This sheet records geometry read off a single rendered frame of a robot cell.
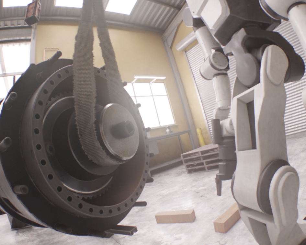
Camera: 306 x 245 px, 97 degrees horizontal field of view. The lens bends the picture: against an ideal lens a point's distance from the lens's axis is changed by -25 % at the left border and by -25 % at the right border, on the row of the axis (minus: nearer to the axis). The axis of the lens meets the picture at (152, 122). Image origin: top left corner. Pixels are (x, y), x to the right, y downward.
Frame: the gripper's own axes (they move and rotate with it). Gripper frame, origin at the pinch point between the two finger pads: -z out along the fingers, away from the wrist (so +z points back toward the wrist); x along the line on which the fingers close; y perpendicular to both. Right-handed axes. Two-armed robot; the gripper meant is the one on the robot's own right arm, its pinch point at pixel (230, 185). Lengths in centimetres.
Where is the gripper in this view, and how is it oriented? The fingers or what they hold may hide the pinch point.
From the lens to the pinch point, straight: 73.8
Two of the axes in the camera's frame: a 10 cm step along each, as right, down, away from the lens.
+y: 1.6, -1.7, -9.7
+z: -0.4, -9.8, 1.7
